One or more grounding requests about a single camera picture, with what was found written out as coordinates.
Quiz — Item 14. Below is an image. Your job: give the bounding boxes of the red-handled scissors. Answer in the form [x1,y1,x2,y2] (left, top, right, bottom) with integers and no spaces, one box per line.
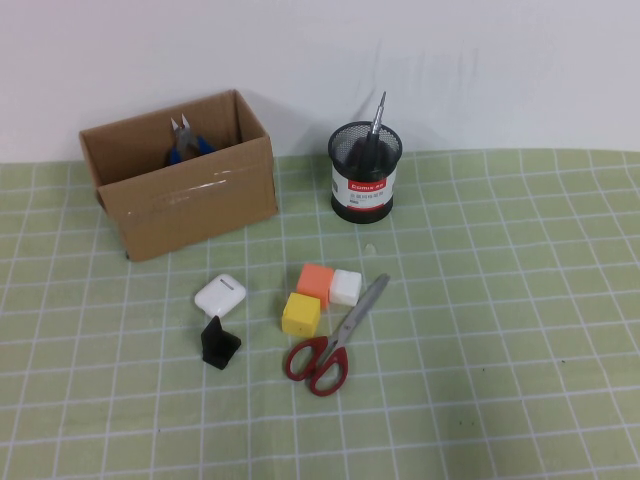
[284,272,391,398]

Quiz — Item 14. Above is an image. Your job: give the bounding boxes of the black-handled screwdriver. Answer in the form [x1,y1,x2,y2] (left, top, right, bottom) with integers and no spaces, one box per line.
[349,91,389,171]

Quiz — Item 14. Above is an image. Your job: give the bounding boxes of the blue-handled cutting pliers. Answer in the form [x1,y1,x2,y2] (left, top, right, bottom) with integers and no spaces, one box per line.
[167,112,214,169]

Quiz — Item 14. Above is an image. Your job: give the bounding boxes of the orange block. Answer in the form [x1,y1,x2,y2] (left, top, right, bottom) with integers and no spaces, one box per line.
[295,263,335,311]

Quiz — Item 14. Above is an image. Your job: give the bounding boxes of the white block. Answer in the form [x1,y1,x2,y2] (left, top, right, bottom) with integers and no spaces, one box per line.
[327,268,363,307]

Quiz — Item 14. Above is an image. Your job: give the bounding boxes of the black mesh pen holder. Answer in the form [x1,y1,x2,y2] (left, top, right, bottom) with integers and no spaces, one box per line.
[327,121,404,226]

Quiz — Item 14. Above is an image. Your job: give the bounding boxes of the yellow block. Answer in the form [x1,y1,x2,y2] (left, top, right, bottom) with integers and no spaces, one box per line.
[280,292,321,339]

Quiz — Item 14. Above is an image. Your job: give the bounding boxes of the white earbuds case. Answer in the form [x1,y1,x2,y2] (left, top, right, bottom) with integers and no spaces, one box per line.
[194,272,247,319]

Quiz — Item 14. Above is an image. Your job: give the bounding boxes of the brown cardboard box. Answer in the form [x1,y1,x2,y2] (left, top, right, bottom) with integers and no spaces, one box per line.
[78,88,279,262]

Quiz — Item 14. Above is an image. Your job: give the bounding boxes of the green checked tablecloth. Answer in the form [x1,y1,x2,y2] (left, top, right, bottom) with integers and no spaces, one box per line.
[0,147,640,480]

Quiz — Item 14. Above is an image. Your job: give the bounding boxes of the black plastic bracket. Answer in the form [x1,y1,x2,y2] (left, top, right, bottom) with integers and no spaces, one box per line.
[200,314,243,372]

